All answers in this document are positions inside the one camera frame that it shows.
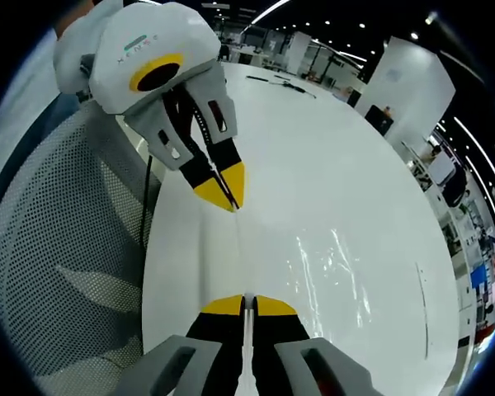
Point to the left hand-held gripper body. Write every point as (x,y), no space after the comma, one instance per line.
(148,41)

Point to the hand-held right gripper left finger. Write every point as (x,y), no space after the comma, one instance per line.
(206,354)

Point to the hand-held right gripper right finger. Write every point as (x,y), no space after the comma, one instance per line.
(288,359)

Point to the clear plastic food packaging bag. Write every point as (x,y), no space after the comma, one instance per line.
(220,255)
(326,272)

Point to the short black strip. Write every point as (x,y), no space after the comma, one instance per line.
(256,78)

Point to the narrow white square pillar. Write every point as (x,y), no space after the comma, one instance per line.
(299,51)

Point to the white mesh office chair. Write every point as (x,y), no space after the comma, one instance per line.
(66,247)

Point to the black chair with orange item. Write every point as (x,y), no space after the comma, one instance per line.
(379,119)

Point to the wide white square pillar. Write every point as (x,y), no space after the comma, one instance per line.
(408,86)

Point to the blue storage box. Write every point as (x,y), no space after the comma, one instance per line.
(479,277)

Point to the white cabinet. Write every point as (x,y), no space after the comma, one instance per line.
(439,169)

